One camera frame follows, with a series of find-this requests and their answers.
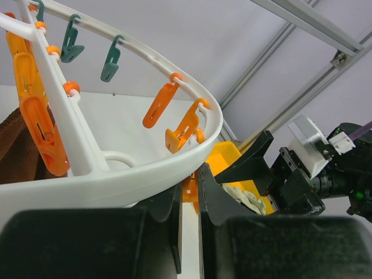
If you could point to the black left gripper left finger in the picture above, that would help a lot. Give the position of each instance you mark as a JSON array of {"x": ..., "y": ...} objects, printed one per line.
[{"x": 143, "y": 241}]

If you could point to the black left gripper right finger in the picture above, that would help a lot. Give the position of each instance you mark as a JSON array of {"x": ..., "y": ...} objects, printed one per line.
[{"x": 237, "y": 243}]

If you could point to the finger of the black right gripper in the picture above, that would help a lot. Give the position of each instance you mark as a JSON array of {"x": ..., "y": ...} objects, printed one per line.
[{"x": 251, "y": 166}]

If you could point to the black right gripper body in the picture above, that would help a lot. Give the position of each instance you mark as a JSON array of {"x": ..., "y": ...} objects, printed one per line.
[{"x": 291, "y": 191}]

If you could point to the white round clip hanger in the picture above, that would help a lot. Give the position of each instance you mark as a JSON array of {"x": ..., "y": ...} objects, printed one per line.
[{"x": 114, "y": 160}]

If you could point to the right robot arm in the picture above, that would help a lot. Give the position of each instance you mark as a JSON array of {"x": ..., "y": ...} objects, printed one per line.
[{"x": 349, "y": 172}]

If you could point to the yellow plastic tray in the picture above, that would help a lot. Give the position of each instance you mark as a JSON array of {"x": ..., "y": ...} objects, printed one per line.
[{"x": 223, "y": 155}]

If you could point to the beige sock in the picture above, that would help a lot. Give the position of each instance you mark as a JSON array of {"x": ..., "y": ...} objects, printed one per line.
[{"x": 246, "y": 198}]

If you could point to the orange clothespin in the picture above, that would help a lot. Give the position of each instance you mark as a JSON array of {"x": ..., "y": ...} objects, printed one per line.
[
  {"x": 161, "y": 101},
  {"x": 27, "y": 77},
  {"x": 175, "y": 140},
  {"x": 45, "y": 134}
]

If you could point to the aluminium top crossbar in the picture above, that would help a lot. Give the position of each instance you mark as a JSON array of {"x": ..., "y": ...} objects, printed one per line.
[{"x": 303, "y": 16}]

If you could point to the teal clothespin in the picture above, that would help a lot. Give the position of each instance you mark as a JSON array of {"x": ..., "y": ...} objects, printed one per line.
[
  {"x": 69, "y": 49},
  {"x": 110, "y": 66}
]

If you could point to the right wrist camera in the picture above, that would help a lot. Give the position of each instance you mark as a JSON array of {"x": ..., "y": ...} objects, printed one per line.
[{"x": 307, "y": 144}]

